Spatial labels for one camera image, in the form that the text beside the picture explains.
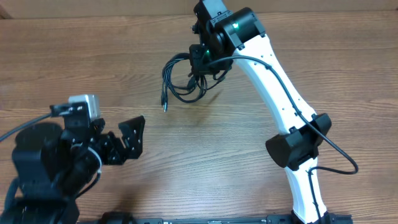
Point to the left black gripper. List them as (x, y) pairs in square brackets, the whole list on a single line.
[(133, 145)]

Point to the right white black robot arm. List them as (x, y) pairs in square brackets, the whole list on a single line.
[(240, 37)]

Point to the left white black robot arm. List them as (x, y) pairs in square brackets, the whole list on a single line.
[(56, 166)]

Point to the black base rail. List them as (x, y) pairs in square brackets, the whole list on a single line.
[(121, 217)]

